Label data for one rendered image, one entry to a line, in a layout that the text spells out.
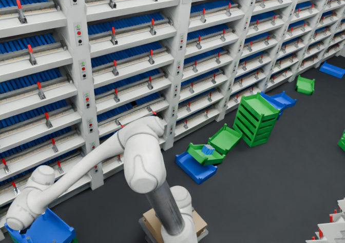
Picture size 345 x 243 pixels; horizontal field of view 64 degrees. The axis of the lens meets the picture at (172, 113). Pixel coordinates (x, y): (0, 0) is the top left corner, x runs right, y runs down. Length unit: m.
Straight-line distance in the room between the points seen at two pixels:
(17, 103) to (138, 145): 0.76
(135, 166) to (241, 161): 1.71
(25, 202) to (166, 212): 0.56
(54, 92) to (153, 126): 0.69
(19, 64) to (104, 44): 0.44
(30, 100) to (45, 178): 0.42
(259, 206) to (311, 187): 0.54
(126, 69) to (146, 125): 0.72
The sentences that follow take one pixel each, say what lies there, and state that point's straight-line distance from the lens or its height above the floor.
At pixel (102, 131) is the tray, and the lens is 1.91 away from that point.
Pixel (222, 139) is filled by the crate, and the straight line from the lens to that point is 2.70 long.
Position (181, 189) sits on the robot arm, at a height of 0.55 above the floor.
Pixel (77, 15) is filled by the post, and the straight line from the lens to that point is 1.45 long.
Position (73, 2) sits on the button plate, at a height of 1.38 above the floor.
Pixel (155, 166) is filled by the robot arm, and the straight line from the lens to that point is 0.98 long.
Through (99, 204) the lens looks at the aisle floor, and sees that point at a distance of 2.18.
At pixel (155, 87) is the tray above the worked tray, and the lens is 1.97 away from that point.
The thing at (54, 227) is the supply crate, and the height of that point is 0.32.
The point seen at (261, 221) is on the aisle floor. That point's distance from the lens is 2.26.
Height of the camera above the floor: 1.81
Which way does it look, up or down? 39 degrees down
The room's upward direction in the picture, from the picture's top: 7 degrees clockwise
